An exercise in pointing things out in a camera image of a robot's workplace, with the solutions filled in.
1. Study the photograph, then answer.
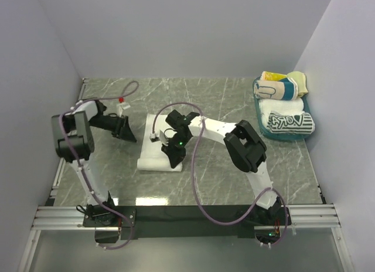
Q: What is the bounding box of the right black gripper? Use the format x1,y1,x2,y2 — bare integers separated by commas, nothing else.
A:
162,134,192,169

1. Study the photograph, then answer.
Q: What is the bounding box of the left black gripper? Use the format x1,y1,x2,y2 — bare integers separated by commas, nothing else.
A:
89,114,138,142

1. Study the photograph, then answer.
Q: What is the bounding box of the white terry towel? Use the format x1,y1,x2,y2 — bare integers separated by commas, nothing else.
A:
137,114,183,172

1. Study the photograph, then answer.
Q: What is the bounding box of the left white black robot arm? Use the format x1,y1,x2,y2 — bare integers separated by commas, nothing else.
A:
51,98,137,227

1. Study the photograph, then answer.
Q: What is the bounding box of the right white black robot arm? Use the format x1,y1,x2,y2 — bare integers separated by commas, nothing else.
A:
158,110,288,226

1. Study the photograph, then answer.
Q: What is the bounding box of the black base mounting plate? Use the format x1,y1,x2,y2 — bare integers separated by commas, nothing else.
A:
76,204,291,243

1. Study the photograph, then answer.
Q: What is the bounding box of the teal tray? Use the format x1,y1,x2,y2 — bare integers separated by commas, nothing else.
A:
253,77,312,141

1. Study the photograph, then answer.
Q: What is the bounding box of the yellow patterned rolled towel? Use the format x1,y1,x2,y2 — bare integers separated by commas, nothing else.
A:
260,71,288,81

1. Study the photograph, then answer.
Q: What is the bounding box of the beige teal rolled towel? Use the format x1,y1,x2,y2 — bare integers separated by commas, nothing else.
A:
253,78,298,101

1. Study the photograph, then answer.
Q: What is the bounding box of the black white striped rolled towel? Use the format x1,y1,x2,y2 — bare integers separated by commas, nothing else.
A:
266,111,315,135

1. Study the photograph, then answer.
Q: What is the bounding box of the pale yellow rolled towel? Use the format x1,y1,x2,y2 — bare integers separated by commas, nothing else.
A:
287,71,308,97

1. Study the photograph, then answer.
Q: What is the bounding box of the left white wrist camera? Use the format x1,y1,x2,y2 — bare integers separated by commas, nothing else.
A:
116,97,131,117

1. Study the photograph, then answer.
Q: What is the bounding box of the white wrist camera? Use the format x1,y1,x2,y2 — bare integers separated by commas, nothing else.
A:
149,130,168,146
116,97,131,117

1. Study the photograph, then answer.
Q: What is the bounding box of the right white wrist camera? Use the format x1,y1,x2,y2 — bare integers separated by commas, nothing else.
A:
149,130,168,146

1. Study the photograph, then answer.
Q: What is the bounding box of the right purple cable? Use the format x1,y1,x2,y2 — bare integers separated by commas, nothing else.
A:
151,102,288,247

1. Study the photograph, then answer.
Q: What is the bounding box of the aluminium rail frame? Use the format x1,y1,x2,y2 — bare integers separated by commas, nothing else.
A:
17,77,357,272

